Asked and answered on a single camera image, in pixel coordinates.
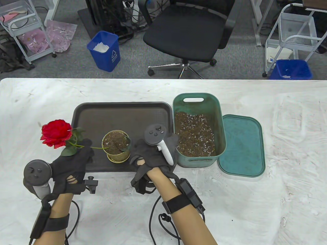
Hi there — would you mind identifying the person's left hand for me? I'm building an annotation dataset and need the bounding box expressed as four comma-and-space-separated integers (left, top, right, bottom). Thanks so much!
49, 139, 94, 195

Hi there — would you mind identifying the person's right hand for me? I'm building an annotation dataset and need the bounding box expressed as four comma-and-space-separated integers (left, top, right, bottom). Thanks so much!
129, 133, 180, 195

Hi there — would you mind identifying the green garden trowel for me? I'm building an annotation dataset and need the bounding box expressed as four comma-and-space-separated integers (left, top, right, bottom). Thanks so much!
120, 137, 132, 153

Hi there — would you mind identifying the yellow ribbed flower pot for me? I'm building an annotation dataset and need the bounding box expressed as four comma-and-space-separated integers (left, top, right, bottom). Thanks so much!
102, 130, 132, 163

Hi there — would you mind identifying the red artificial rose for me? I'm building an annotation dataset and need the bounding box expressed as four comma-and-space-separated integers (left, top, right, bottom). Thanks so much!
40, 119, 109, 156

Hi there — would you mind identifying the teal plastic box lid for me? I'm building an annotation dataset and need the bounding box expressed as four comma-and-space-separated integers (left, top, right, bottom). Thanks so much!
218, 114, 266, 178

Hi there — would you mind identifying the person's right forearm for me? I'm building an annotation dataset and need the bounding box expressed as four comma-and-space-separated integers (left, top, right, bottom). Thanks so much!
147, 167, 217, 245

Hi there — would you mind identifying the person's left forearm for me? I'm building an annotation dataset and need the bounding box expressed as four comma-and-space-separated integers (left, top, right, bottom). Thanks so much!
33, 193, 74, 245

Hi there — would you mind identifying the white grey hand controller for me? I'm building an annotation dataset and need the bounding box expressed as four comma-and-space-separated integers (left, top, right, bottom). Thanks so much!
144, 123, 174, 166

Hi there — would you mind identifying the dark grey hand controller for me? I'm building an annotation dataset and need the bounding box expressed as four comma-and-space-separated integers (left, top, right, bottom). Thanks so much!
23, 160, 53, 199

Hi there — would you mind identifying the dark brown plastic tray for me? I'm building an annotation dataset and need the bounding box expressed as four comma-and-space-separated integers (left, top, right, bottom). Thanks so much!
71, 102, 175, 173

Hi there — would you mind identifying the teal plastic storage box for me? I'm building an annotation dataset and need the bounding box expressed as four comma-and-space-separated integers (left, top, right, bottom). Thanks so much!
173, 93, 227, 168

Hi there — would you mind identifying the blue bin with white symbol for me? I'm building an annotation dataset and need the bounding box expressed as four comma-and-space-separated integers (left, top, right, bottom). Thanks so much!
87, 31, 121, 72

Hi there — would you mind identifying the white crumpled paper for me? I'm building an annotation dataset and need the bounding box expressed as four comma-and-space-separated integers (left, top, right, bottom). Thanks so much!
92, 42, 111, 53

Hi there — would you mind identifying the black office chair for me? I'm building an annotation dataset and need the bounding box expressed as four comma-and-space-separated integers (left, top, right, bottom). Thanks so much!
138, 0, 237, 79

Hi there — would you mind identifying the dark green bag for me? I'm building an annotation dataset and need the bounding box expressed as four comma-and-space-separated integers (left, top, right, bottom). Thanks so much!
0, 31, 35, 74

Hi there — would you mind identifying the pink plastic bag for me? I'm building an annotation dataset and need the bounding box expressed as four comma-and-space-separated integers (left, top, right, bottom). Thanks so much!
45, 20, 78, 53
18, 28, 51, 54

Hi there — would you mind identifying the white power strip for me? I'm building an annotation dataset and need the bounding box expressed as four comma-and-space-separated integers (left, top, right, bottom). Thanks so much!
123, 0, 140, 24

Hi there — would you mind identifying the black computer tower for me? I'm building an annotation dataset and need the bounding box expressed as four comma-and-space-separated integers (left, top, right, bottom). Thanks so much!
85, 0, 127, 35

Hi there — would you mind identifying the white box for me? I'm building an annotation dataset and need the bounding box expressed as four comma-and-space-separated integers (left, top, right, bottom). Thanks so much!
266, 47, 293, 63

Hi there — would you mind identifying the plain blue plastic bin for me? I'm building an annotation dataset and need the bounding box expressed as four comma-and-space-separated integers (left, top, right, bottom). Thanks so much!
269, 59, 313, 80

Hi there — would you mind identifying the pink paper piece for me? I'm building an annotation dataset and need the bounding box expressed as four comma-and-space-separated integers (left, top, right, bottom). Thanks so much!
0, 12, 20, 22

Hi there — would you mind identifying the white desk leg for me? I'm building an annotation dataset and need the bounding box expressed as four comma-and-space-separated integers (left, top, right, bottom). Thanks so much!
250, 0, 267, 47

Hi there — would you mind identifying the white trolley with clear trays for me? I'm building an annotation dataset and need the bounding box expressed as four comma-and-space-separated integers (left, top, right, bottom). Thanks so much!
0, 0, 57, 65

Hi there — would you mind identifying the white mesh basket trolley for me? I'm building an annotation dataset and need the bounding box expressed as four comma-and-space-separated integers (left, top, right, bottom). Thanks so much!
262, 4, 327, 78

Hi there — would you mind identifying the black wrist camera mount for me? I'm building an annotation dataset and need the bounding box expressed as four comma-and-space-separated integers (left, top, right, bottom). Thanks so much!
84, 176, 99, 194
131, 176, 157, 195

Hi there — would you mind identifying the black cable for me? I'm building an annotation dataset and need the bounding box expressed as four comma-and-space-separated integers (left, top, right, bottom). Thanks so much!
64, 200, 81, 245
149, 195, 182, 245

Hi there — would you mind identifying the black wrist strap device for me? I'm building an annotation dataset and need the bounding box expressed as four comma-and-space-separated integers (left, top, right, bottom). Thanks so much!
29, 204, 70, 239
161, 178, 206, 215

